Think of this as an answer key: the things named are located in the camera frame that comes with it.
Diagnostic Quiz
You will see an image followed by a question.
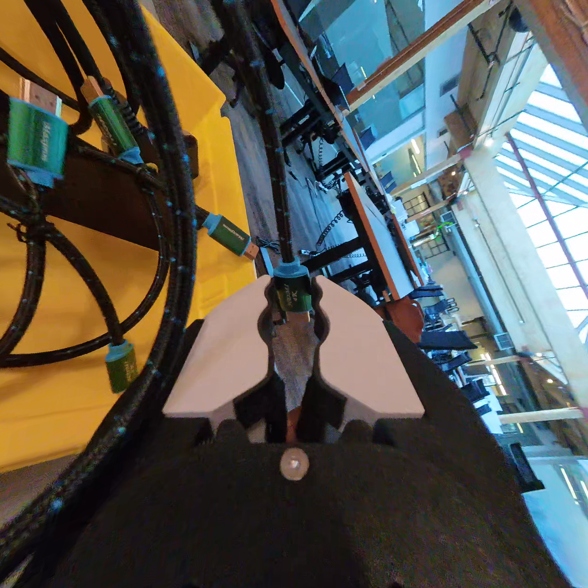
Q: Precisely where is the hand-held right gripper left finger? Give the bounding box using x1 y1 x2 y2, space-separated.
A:
162 274 277 420

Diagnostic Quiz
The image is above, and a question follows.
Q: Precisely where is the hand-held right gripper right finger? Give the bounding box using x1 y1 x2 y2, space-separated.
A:
314 275 426 420

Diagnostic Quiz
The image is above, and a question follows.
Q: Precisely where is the black HDMI cable green plug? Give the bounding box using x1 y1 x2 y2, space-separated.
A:
220 0 314 324

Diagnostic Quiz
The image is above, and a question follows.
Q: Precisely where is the yellow plastic bin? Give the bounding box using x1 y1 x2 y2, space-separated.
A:
0 0 258 474

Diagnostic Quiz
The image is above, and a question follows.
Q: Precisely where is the rust brown chair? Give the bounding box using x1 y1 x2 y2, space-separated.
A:
385 296 425 344

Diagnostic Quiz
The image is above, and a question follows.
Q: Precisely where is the row of black office chairs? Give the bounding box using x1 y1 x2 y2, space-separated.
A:
413 285 499 414

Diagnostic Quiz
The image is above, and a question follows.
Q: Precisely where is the wooden office desk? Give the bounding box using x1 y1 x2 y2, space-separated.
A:
271 0 368 175
342 172 423 304

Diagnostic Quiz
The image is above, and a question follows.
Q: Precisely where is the black zip tie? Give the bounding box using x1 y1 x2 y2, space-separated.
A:
9 220 53 244

